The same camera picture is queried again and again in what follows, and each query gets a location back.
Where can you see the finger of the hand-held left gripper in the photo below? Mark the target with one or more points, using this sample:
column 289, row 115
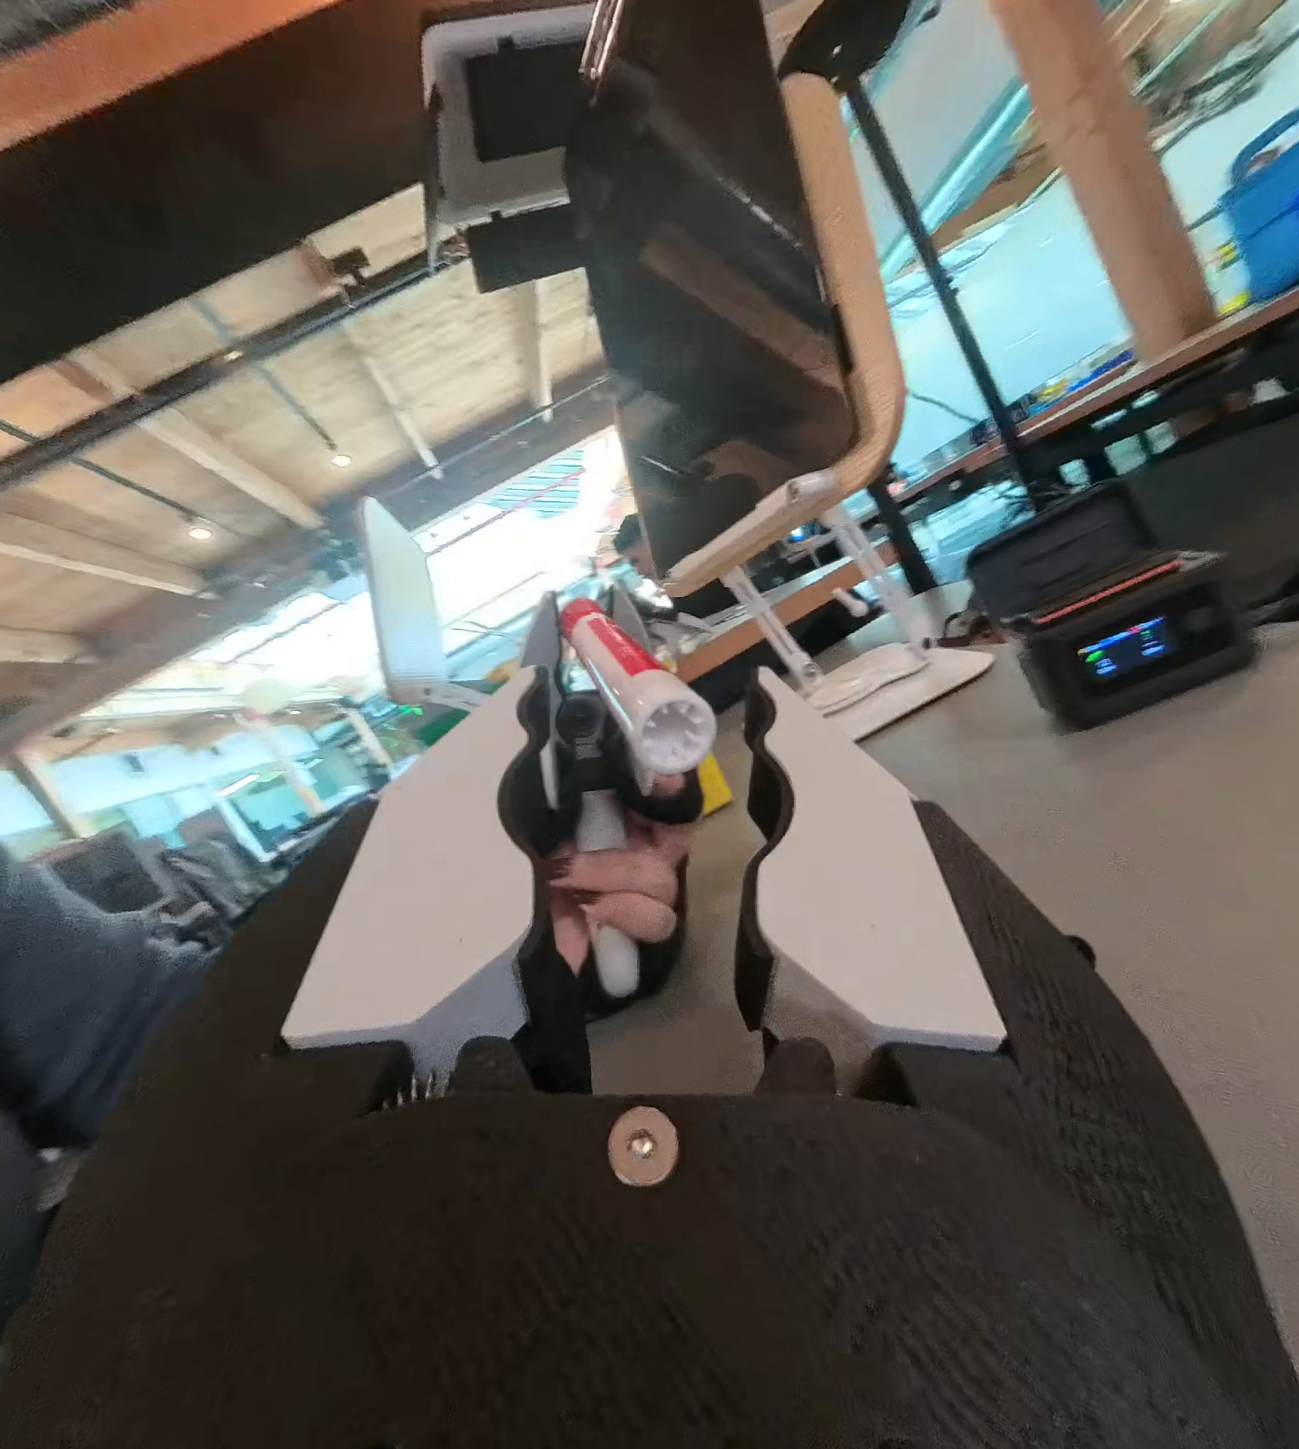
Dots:
column 541, row 645
column 629, row 628

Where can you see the yellow storage bin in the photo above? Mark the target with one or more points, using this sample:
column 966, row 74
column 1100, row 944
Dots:
column 715, row 784

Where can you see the black vertical pole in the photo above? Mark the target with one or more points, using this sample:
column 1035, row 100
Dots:
column 943, row 294

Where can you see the black hanging panel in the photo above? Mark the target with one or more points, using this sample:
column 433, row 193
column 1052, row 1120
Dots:
column 514, row 124

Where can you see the red and white marker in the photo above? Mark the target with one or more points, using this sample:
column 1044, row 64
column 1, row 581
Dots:
column 650, row 690

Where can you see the black battery charger case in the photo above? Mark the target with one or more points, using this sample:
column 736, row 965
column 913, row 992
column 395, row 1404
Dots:
column 1147, row 645

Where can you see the person's left hand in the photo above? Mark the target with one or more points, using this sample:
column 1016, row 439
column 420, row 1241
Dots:
column 627, row 877

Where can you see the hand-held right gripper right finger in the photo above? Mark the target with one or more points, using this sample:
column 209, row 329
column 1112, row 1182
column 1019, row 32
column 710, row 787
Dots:
column 877, row 906

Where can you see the white board on stand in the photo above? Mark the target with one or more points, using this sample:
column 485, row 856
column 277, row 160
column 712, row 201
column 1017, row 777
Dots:
column 405, row 611

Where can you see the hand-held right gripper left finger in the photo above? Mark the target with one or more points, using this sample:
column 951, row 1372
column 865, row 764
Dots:
column 423, row 906

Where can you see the wooden top office table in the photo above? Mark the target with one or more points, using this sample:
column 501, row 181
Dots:
column 1170, row 373

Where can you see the wooden support post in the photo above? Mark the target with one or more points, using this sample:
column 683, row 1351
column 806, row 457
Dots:
column 1114, row 169

